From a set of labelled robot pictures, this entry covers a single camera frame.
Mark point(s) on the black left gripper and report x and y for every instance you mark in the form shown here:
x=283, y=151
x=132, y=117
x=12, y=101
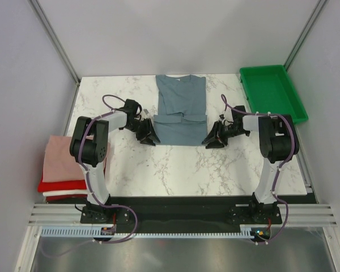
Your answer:
x=151, y=135

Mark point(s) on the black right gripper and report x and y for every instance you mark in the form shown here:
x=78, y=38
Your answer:
x=216, y=144

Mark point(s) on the blue grey t shirt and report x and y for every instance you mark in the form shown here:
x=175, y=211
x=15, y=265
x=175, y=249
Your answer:
x=181, y=119

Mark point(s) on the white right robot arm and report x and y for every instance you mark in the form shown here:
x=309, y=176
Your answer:
x=278, y=144

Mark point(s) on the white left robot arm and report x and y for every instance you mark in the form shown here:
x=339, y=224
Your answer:
x=89, y=144

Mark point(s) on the green plastic tray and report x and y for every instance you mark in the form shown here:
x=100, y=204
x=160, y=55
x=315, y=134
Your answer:
x=270, y=89

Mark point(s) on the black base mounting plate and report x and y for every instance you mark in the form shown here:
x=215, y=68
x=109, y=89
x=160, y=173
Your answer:
x=181, y=214

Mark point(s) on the white folded t shirt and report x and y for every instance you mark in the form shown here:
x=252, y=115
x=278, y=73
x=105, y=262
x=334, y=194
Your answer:
x=63, y=192

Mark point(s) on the dark red folded t shirt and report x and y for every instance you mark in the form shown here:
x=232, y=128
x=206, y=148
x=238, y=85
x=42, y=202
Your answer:
x=69, y=197

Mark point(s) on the pink folded t shirt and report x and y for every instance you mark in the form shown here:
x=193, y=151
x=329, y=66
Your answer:
x=59, y=165

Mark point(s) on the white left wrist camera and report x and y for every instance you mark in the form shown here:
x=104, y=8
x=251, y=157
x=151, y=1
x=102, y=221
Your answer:
x=145, y=114

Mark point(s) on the light blue cable duct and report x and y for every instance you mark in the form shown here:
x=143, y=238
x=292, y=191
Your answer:
x=102, y=232

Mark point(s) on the aluminium frame rail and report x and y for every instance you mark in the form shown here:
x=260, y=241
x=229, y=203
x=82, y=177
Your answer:
x=55, y=215

